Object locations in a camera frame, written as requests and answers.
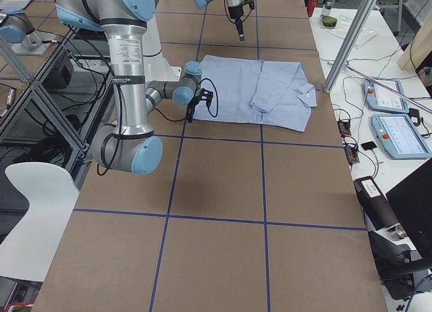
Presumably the light blue striped shirt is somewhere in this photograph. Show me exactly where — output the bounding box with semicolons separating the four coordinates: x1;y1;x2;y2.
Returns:
194;55;317;132

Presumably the black monitor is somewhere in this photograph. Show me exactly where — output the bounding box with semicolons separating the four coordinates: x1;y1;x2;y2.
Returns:
386;160;431;257

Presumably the water bottle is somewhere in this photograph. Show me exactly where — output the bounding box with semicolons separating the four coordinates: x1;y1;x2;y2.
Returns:
321;0;335;18

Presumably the teach pendant far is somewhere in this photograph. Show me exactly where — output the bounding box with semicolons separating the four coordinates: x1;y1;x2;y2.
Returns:
363;79;409;114

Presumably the aluminium frame post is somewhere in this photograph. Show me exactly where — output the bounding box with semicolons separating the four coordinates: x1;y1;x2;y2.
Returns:
323;0;377;93

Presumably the white chair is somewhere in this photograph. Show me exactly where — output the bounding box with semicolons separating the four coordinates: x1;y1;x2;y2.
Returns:
1;162;80;282

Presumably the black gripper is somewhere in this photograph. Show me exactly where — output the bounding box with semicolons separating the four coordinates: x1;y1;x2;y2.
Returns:
228;4;244;41
186;97;200;123

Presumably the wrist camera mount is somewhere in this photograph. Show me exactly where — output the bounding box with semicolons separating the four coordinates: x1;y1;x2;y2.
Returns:
196;88;214;108
242;0;255;10

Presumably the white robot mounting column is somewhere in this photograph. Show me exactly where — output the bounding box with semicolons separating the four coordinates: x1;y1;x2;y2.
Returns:
142;16;182;81

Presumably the teach pendant near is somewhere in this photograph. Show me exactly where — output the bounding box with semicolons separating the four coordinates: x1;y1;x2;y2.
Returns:
371;113;431;159

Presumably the teach pendant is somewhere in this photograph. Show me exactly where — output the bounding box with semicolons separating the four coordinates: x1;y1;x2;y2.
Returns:
363;79;409;114
371;113;431;159

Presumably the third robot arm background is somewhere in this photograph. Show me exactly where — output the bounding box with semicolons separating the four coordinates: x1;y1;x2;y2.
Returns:
1;7;35;44

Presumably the green pouch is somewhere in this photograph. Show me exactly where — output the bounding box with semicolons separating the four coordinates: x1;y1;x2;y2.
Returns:
321;16;338;28

